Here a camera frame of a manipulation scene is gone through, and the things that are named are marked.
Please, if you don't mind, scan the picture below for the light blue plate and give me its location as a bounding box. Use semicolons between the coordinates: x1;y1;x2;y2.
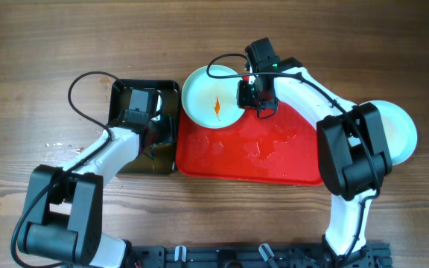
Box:
182;66;244;129
361;100;418;165

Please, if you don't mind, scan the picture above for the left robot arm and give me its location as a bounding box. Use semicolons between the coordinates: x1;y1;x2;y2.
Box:
10;115;177;267

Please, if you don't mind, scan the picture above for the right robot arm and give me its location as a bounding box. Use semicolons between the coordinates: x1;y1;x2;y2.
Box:
238;56;393;267

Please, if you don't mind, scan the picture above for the red plastic tray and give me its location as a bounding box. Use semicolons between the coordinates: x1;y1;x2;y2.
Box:
176;103;322;186

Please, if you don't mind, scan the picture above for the black rectangular water basin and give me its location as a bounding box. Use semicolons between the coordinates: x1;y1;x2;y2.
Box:
108;79;181;174

